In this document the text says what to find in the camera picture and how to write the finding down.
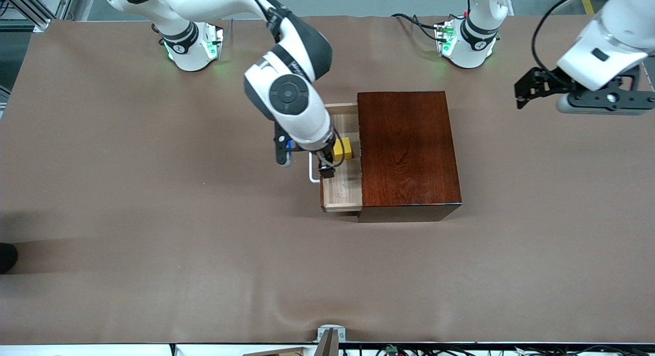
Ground yellow block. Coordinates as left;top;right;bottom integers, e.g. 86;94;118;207
333;137;354;162

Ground dark brown wooden cabinet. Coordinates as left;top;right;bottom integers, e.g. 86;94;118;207
357;90;463;224

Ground brown cardboard piece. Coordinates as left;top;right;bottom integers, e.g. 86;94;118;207
241;347;303;356

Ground black shoe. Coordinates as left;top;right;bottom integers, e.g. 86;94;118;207
0;242;19;275

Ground grey metal bracket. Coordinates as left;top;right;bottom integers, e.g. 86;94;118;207
313;325;347;356

